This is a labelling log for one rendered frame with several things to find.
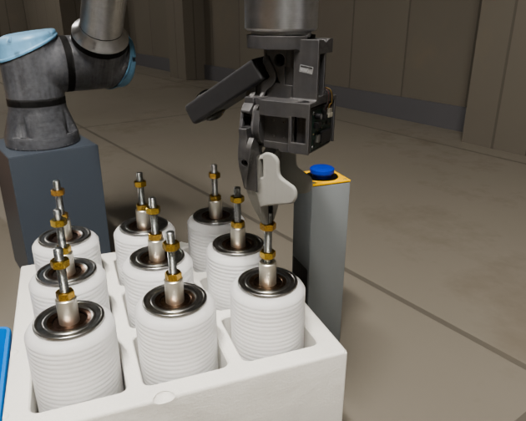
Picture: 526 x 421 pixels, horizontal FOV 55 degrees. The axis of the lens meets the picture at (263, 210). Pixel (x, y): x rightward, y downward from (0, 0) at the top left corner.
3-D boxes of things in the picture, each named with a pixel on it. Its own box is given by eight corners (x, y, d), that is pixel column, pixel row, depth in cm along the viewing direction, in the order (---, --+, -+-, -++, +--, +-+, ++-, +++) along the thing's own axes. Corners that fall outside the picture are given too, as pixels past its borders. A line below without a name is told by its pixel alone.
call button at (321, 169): (305, 176, 86) (305, 164, 85) (326, 174, 87) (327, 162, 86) (316, 184, 82) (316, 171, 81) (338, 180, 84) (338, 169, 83)
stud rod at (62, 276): (62, 312, 55) (51, 250, 53) (63, 307, 56) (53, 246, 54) (71, 311, 56) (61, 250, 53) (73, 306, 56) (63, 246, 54)
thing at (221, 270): (209, 369, 76) (204, 261, 70) (209, 332, 85) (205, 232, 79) (273, 365, 77) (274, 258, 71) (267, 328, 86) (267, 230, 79)
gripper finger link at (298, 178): (305, 228, 59) (306, 151, 56) (260, 218, 62) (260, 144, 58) (316, 218, 62) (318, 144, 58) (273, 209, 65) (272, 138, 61)
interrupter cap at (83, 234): (42, 255, 72) (42, 250, 72) (34, 235, 78) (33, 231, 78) (97, 242, 76) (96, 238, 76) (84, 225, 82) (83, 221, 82)
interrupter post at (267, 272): (256, 288, 63) (256, 265, 62) (260, 279, 66) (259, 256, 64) (275, 290, 63) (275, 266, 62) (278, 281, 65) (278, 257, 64)
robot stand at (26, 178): (14, 260, 125) (-10, 139, 113) (88, 241, 134) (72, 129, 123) (32, 291, 111) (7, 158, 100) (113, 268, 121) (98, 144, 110)
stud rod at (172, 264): (179, 291, 60) (175, 231, 57) (172, 293, 59) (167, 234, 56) (176, 286, 61) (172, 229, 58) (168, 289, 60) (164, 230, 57)
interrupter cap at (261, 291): (232, 298, 61) (232, 293, 61) (243, 268, 68) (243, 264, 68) (295, 302, 60) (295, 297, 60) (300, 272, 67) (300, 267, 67)
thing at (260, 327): (226, 418, 67) (222, 300, 61) (239, 371, 76) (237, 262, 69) (299, 426, 66) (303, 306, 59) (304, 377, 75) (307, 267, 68)
